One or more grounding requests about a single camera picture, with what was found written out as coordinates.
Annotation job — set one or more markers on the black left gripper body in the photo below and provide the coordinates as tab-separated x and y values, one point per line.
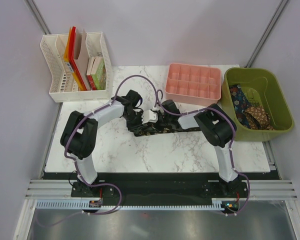
134	122

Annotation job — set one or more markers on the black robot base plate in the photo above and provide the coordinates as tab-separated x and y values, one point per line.
162	189

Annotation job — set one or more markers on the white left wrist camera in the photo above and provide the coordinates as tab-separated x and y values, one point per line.
149	116

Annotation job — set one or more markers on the beige cardboard folder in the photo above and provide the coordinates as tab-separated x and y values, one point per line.
81	56

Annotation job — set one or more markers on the right aluminium corner post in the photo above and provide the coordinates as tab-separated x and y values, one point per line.
267	32

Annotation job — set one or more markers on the slotted cable duct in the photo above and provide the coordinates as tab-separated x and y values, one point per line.
63	204

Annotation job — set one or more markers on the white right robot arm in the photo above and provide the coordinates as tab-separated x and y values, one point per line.
218	129

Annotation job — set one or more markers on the aluminium corner post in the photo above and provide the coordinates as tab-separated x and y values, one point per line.
38	16
267	32

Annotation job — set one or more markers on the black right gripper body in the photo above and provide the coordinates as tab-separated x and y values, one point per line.
163	119

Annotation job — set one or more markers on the red folder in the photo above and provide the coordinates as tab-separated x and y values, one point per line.
80	56

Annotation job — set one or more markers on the green book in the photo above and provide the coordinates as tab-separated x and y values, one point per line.
98	73

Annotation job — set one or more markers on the left aluminium corner post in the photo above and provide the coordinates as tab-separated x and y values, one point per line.
38	16

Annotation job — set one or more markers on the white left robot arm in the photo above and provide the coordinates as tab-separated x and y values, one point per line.
80	133

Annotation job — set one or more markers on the white plastic file rack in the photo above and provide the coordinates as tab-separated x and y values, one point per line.
63	87

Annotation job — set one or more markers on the orange folder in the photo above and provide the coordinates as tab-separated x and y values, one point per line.
68	57

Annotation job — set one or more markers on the black gold floral tie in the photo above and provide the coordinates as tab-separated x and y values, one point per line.
152	130

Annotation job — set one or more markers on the navy floral tie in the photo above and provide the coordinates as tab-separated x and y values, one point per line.
240	104

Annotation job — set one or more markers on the brown floral tie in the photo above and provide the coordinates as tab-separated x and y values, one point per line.
256	118

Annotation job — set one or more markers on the red book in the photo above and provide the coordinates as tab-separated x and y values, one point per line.
89	73

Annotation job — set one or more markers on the aluminium frame rail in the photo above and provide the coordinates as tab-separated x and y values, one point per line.
259	190

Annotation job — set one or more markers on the olive green plastic bin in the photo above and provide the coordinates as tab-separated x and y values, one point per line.
261	88

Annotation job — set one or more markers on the pink divided organizer tray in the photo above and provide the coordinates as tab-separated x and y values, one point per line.
193	84

